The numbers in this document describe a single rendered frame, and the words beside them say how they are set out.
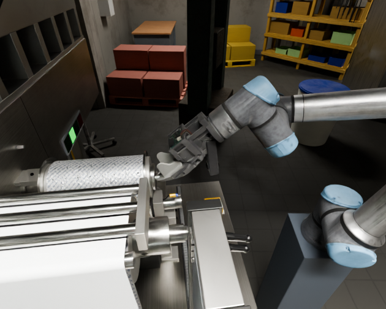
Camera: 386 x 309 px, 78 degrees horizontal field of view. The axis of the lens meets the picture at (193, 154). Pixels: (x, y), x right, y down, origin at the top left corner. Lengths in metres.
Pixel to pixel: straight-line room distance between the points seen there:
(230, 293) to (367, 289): 1.94
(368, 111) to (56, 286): 0.71
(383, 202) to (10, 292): 0.75
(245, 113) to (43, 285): 0.45
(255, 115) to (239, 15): 6.35
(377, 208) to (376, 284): 1.52
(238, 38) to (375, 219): 5.70
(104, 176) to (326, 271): 0.88
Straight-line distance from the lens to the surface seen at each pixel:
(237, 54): 5.86
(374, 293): 2.21
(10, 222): 0.39
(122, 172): 0.63
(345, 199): 0.91
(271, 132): 0.57
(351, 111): 0.71
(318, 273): 1.12
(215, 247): 0.31
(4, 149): 0.72
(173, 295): 0.87
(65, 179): 0.67
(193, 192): 1.11
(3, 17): 0.85
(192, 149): 0.56
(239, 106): 0.54
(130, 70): 4.28
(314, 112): 0.69
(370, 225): 0.79
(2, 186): 0.71
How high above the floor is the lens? 1.70
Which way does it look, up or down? 37 degrees down
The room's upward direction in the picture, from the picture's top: straight up
